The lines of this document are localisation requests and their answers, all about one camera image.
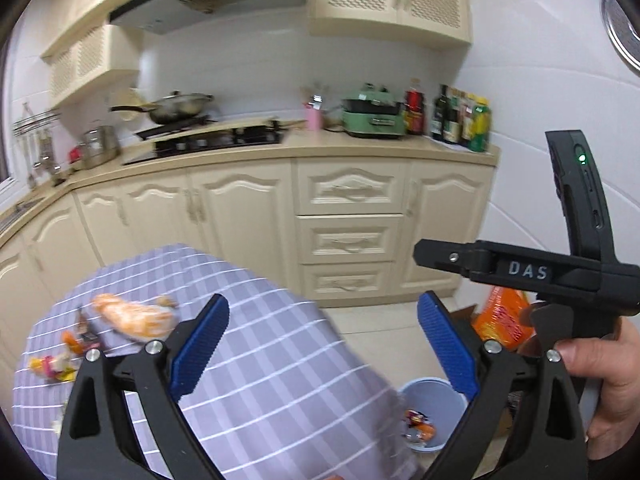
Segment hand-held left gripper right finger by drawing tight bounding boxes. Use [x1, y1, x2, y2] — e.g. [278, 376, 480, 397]
[417, 290, 588, 480]

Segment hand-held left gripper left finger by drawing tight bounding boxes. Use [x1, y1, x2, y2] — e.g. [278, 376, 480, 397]
[57, 294, 231, 480]

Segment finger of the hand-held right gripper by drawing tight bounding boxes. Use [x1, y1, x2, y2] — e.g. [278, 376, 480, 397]
[414, 239, 483, 277]

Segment light blue waste bin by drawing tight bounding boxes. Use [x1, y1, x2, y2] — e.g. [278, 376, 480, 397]
[397, 377, 471, 456]

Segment person's right hand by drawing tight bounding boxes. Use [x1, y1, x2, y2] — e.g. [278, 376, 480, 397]
[555, 317, 640, 461]

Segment orange plastic bag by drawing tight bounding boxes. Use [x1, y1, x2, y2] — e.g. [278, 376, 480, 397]
[472, 287, 533, 351]

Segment bread in plastic bag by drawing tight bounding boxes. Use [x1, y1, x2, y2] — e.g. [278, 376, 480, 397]
[92, 294, 178, 343]

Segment grey checked tablecloth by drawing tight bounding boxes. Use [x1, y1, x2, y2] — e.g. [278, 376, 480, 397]
[12, 242, 426, 480]

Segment black snack wrapper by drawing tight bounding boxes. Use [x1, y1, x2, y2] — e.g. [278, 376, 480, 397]
[75, 307, 101, 347]

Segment cream lower kitchen cabinets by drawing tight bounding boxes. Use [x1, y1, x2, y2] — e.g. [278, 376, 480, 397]
[0, 157, 501, 361]

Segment red label sauce bottle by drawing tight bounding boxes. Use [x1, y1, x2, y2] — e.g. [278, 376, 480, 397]
[404, 78, 427, 136]

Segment yellow candy wrapper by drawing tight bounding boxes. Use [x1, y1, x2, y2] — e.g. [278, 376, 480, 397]
[27, 355, 76, 383]

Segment green electric cooker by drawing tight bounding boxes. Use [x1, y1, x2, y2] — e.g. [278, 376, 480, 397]
[341, 84, 406, 139]

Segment pink chopstick holder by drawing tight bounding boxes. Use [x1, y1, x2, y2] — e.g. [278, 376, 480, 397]
[305, 91, 327, 132]

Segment black gas stove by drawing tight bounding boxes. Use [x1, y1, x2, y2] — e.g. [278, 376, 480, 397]
[122, 127, 286, 166]

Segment black induction cooker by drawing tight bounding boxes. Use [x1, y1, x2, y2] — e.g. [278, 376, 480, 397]
[134, 115, 221, 141]

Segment stainless steamer pot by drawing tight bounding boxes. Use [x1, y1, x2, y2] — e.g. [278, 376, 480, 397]
[80, 125, 121, 170]

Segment steel wok with lid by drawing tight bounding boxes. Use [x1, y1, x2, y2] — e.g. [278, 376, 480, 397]
[110, 91, 216, 126]

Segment round metal lid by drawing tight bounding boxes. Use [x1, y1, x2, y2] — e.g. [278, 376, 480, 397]
[602, 0, 640, 78]

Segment wide lattice door cabinet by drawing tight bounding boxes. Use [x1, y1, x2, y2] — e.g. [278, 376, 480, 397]
[306, 0, 475, 51]

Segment small lattice door cabinet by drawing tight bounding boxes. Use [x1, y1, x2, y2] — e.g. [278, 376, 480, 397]
[40, 25, 143, 111]

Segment wall utensil rack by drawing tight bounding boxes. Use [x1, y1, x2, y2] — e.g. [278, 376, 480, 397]
[11, 102, 62, 137]

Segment cream upper wall cabinets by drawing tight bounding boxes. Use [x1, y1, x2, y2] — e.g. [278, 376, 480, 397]
[40, 0, 176, 58]

